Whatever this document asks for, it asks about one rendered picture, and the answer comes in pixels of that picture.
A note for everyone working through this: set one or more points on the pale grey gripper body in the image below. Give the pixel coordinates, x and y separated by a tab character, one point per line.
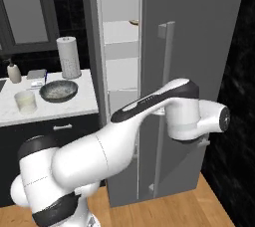
204	143

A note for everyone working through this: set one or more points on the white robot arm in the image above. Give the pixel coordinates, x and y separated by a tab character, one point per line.
83	158

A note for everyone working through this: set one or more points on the grey fridge door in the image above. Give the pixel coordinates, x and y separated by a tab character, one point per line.
199	38

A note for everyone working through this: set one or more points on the grey fridge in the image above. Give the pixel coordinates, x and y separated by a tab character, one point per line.
91	71

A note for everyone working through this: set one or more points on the dark ice bowl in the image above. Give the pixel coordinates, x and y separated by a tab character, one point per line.
58	91

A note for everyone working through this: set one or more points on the glass of lemonade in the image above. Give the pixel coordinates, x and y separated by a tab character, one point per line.
25	102

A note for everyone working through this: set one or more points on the white paper towel roll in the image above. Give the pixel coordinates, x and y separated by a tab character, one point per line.
68	58

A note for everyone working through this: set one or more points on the black drawer front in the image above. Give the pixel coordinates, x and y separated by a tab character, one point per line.
40	130

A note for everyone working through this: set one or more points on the grey sponge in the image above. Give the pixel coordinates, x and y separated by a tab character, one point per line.
36	73

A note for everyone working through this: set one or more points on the beige soap dispenser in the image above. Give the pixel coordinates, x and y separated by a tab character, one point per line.
14	73

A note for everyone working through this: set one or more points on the dark framed window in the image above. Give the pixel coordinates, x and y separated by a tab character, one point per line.
26	8

